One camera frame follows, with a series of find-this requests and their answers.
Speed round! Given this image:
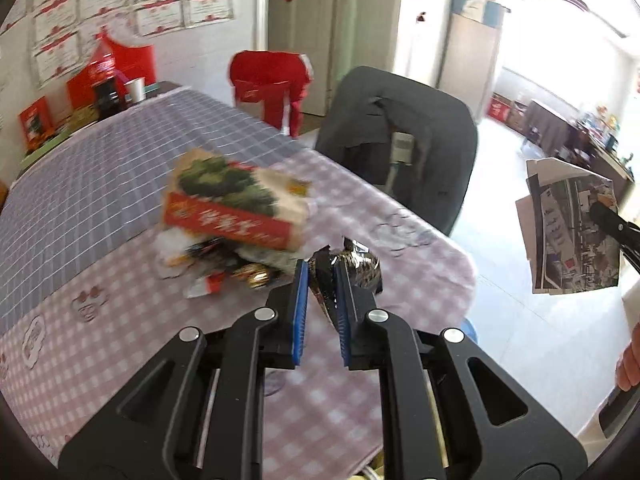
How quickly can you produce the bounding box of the white paper cup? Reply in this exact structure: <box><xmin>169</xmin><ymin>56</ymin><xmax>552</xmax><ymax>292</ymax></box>
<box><xmin>125</xmin><ymin>77</ymin><xmax>146</xmax><ymax>104</ymax></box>

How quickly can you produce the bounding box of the grey jacket on chair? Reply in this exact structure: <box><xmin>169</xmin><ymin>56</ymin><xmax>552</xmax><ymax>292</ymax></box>
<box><xmin>314</xmin><ymin>66</ymin><xmax>478</xmax><ymax>235</ymax></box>

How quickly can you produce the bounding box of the dark cola bottle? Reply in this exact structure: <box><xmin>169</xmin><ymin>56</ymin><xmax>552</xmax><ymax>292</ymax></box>
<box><xmin>92</xmin><ymin>77</ymin><xmax>122</xmax><ymax>120</ymax></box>

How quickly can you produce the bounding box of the brown red paper food bag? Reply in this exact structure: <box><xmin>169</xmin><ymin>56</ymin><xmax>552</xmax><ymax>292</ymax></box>
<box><xmin>162</xmin><ymin>148</ymin><xmax>310</xmax><ymax>252</ymax></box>

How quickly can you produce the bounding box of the printed newspaper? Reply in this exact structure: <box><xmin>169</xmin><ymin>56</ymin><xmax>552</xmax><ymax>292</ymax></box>
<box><xmin>516</xmin><ymin>158</ymin><xmax>620</xmax><ymax>295</ymax></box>

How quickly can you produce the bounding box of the red gift box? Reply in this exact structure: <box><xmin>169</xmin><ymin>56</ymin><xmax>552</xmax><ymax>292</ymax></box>
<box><xmin>66</xmin><ymin>32</ymin><xmax>157</xmax><ymax>110</ymax></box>

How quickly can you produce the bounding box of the small red picture card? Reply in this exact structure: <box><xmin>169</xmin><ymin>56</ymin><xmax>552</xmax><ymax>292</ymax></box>
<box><xmin>18</xmin><ymin>96</ymin><xmax>55</xmax><ymax>153</ymax></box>

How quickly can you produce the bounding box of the red carton on floor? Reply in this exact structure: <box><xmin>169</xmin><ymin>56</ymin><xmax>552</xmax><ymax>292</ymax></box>
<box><xmin>487</xmin><ymin>92</ymin><xmax>512</xmax><ymax>124</ymax></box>

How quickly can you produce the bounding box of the person's right hand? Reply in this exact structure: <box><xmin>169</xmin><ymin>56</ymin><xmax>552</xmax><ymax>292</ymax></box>
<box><xmin>615</xmin><ymin>323</ymin><xmax>640</xmax><ymax>391</ymax></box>

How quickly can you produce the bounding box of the dark sideboard with items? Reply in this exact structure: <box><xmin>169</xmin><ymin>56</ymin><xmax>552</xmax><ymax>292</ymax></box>
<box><xmin>522</xmin><ymin>101</ymin><xmax>634</xmax><ymax>205</ymax></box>

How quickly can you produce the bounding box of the checkered pink grey tablecloth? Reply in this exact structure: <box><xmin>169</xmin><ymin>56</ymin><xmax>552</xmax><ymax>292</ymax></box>
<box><xmin>1</xmin><ymin>89</ymin><xmax>475</xmax><ymax>465</ymax></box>

